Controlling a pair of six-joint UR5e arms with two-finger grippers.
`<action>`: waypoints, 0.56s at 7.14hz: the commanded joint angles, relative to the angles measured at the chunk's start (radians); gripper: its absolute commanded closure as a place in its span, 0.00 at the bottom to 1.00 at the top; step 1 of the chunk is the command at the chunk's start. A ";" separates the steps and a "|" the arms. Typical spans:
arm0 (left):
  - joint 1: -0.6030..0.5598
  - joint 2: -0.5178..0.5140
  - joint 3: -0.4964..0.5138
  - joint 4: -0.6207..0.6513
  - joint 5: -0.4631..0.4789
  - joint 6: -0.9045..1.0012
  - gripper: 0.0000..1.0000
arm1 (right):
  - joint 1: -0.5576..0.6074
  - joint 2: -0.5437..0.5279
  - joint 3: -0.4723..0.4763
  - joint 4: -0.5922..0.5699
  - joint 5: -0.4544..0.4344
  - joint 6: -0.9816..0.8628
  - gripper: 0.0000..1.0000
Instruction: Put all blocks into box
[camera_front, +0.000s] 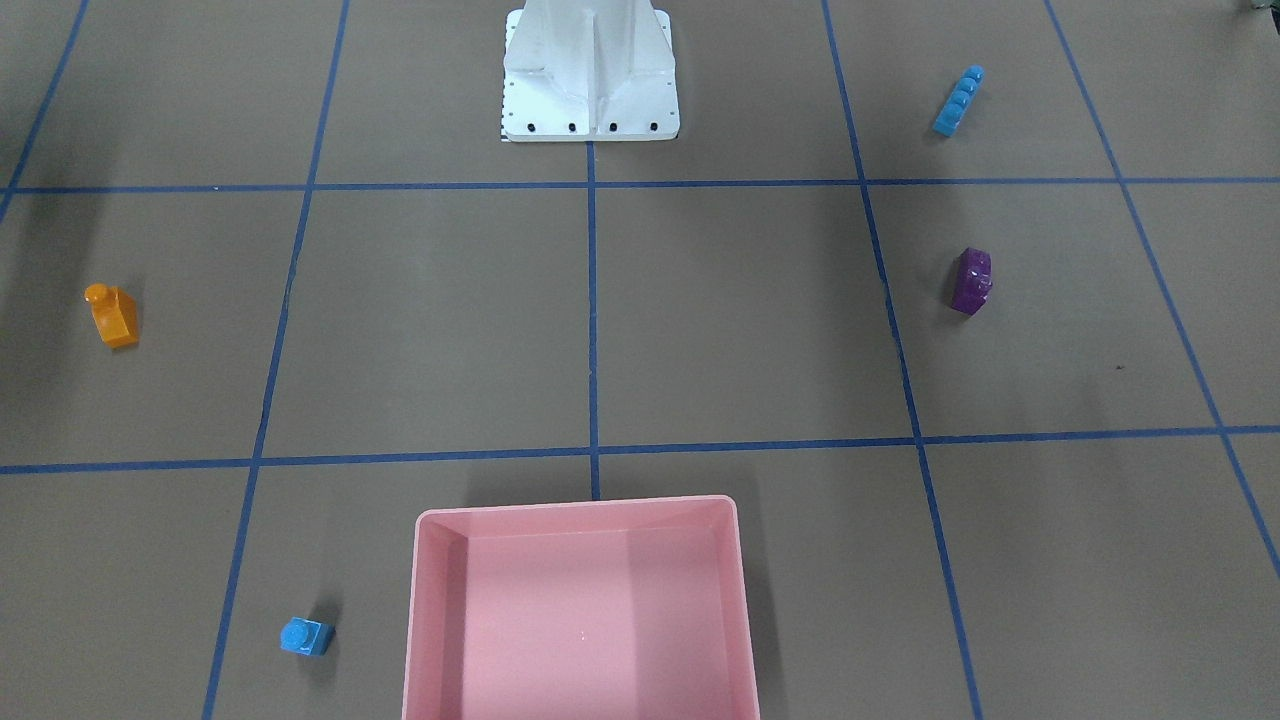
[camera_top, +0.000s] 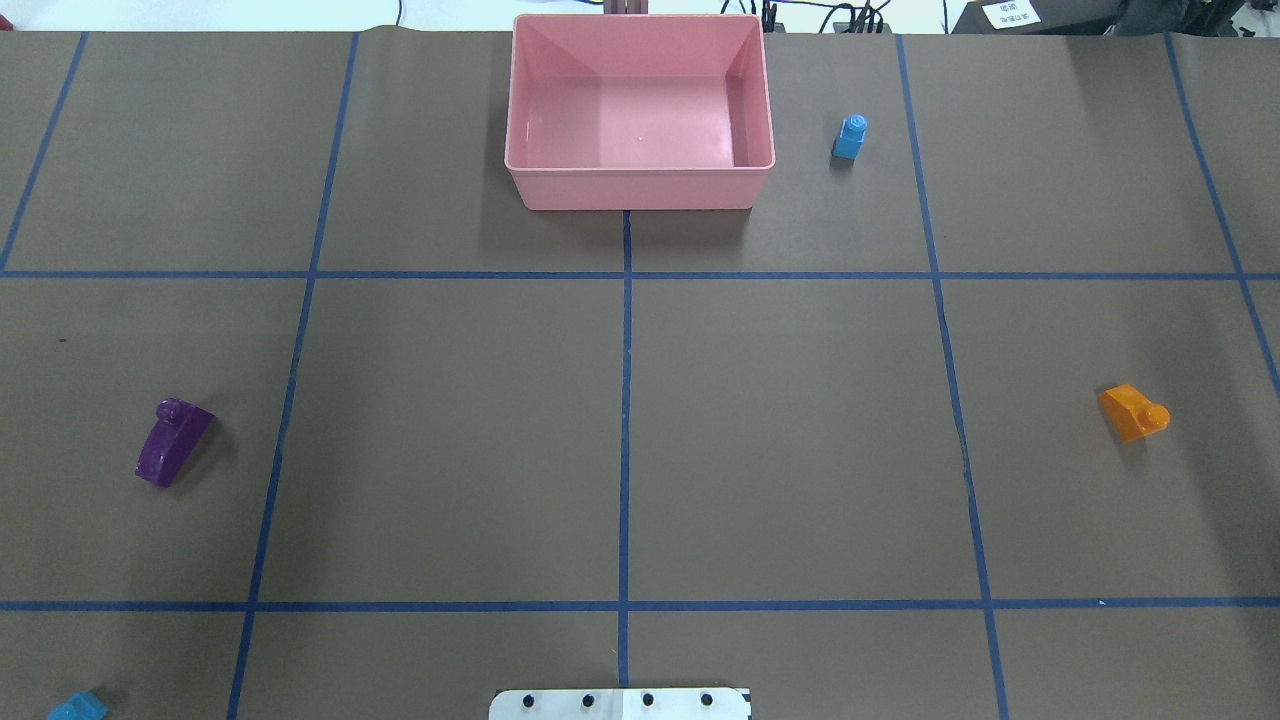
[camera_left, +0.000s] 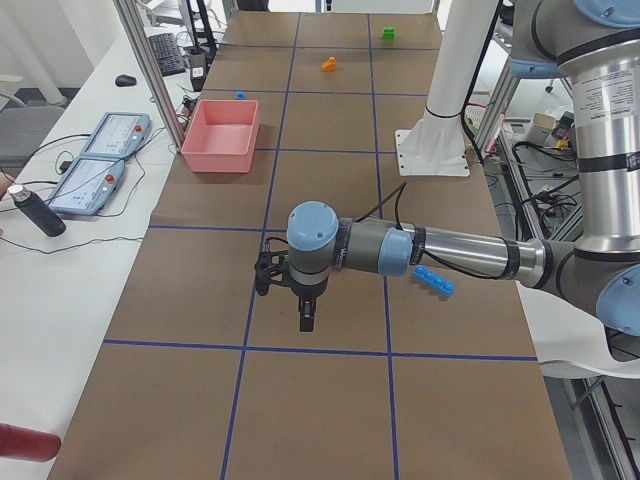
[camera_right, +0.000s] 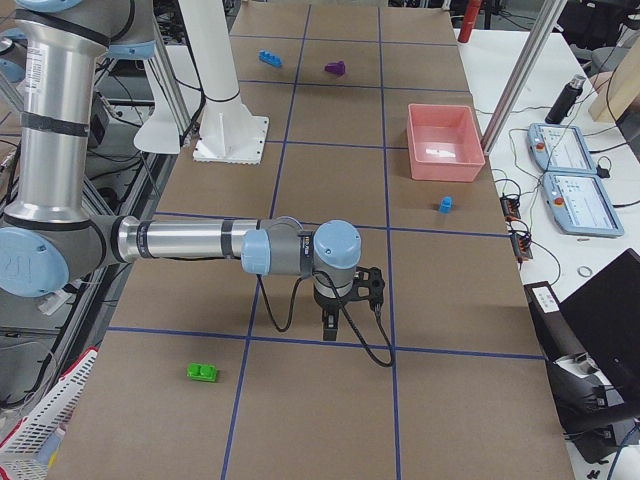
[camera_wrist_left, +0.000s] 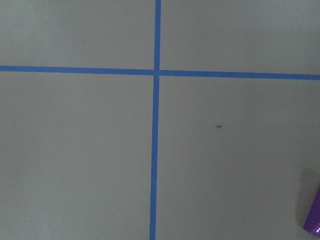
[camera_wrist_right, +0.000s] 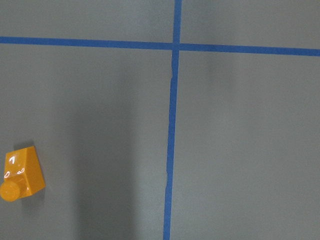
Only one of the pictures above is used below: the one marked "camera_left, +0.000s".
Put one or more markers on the orange block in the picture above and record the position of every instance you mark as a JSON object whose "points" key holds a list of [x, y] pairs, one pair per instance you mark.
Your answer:
{"points": [[330, 65]]}

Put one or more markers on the green block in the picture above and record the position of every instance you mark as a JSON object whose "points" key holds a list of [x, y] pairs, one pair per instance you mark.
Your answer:
{"points": [[389, 33]]}

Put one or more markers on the teach pendant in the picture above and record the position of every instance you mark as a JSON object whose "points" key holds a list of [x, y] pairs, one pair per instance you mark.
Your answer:
{"points": [[118, 135], [86, 186]]}

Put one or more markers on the upper teach pendant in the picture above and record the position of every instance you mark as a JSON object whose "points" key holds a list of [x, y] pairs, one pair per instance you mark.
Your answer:
{"points": [[118, 135]]}

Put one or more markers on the black keyboard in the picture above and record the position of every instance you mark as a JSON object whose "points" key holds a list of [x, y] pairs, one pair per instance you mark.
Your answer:
{"points": [[167, 54]]}

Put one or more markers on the white chair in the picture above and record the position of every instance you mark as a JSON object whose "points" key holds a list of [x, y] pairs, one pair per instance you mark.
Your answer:
{"points": [[569, 343]]}

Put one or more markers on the red bottle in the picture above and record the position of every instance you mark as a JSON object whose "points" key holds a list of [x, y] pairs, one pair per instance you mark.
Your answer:
{"points": [[28, 444]]}

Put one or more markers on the pink plastic box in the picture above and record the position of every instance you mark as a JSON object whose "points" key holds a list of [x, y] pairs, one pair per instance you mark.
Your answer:
{"points": [[221, 136]]}

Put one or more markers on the long blue block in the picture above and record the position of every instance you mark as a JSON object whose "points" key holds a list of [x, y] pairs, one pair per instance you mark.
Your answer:
{"points": [[433, 280]]}

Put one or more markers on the aluminium frame post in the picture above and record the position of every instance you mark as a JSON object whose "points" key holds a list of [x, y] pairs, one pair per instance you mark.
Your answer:
{"points": [[131, 21]]}

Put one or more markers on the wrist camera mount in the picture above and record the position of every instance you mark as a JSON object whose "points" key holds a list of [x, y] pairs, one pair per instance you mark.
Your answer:
{"points": [[271, 267]]}

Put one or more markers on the lower teach pendant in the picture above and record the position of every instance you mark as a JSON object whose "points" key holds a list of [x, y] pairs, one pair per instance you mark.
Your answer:
{"points": [[86, 186]]}

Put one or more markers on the black computer mouse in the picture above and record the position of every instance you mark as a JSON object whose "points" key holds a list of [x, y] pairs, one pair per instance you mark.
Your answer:
{"points": [[125, 80]]}

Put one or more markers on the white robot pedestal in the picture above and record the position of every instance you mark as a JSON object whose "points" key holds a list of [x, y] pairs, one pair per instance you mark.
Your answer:
{"points": [[435, 146]]}

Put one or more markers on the black water bottle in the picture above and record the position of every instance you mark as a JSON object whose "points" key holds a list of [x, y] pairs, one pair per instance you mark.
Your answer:
{"points": [[36, 210]]}

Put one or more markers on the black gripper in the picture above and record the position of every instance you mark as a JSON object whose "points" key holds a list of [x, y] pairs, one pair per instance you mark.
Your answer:
{"points": [[308, 291]]}

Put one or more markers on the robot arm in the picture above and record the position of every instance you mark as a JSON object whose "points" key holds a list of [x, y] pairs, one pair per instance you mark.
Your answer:
{"points": [[595, 45]]}

